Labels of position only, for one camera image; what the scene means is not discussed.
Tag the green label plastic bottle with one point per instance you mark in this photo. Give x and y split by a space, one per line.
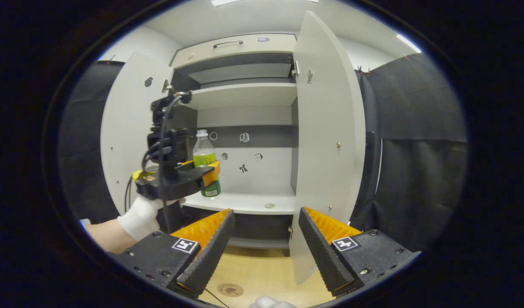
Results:
203 149

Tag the round wooden coaster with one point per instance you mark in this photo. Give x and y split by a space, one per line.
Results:
231 290

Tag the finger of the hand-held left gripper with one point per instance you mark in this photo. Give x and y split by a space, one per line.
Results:
195 173

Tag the long ceiling light panel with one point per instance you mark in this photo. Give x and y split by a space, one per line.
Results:
262 2

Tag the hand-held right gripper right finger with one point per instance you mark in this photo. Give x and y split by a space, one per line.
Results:
322 256

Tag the black backdrop cloth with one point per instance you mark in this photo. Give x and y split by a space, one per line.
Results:
416 171

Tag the white cabinet door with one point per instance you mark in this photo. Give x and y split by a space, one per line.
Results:
125 141
326 128

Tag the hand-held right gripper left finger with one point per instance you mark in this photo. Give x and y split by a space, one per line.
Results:
210 256

